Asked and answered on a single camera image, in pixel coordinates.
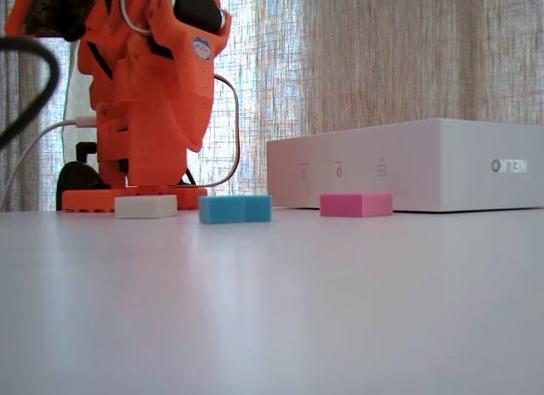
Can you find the white usb cable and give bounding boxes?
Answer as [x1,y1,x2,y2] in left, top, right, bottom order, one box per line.
[0,116,99,212]

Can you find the pink foam cuboid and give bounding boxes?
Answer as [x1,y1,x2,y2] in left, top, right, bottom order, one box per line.
[319,192,394,218]

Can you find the orange gripper with sticker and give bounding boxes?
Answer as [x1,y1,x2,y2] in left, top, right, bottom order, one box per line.
[146,0,233,153]

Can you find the white foam cuboid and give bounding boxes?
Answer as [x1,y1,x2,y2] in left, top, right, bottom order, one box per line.
[114,194,179,220]

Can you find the thick blurry black cable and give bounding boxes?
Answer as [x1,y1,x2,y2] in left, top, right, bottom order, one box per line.
[0,37,61,150]

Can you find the wrist camera on orange mount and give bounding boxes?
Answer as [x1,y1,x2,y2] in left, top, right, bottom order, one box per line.
[3,0,104,42]

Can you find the white cardboard box bin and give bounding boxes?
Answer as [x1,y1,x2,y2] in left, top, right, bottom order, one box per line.
[265,117,544,214]

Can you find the black table clamp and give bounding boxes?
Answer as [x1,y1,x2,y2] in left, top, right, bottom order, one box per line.
[55,141,112,212]

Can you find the blue foam cuboid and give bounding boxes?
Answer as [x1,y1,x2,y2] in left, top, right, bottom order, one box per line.
[198,195,273,224]

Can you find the beige woven curtain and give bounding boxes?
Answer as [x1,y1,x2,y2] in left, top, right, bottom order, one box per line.
[0,0,544,212]

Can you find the gripper servo wire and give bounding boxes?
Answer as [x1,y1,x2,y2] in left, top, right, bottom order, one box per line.
[119,0,155,36]

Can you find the thin looping motor wire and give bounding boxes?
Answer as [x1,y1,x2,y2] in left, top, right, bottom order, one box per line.
[185,73,241,189]

